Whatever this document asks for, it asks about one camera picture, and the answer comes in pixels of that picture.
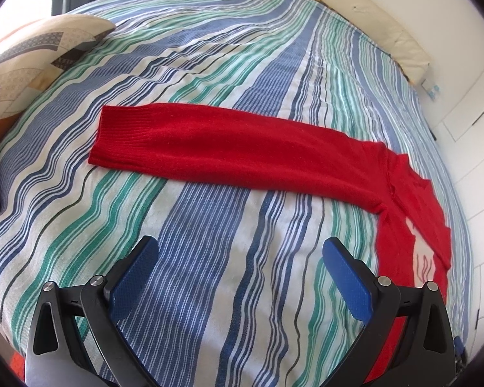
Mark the wall socket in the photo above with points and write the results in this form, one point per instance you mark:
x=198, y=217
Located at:
x=432, y=89

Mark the orange rug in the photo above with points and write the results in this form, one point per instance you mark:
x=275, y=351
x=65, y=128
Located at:
x=18, y=367

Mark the red knitted sweater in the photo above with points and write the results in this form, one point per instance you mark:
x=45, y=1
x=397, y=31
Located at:
x=246, y=149

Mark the cream padded headboard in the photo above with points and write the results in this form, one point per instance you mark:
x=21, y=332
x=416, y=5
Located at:
x=387, y=36

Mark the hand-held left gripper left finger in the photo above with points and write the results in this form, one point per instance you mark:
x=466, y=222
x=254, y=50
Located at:
x=133, y=278

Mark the striped bed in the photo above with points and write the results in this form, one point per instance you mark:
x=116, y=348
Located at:
x=205, y=310

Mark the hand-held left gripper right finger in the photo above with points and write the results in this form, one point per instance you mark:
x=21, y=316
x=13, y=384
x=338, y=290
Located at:
x=349, y=282

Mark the geometric patterned pillow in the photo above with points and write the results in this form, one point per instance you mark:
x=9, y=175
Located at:
x=32, y=56

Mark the white wardrobe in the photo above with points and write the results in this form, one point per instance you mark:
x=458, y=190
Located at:
x=476, y=149

